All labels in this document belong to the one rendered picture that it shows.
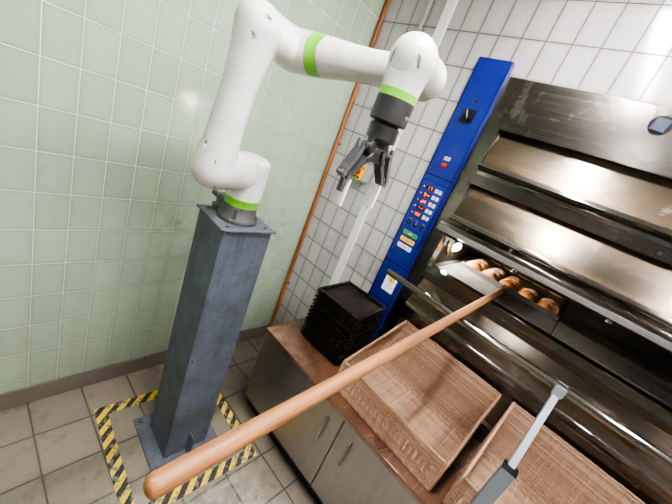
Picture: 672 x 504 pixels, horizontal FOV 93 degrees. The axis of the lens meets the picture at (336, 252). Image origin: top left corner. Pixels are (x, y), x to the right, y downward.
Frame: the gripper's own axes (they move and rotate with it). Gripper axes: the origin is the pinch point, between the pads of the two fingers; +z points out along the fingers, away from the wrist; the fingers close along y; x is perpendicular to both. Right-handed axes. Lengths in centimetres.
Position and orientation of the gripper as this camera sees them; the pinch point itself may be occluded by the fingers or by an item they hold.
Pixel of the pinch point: (354, 202)
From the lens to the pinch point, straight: 84.9
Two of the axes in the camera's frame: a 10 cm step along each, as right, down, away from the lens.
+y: -6.4, 0.5, -7.7
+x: 6.8, 5.0, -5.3
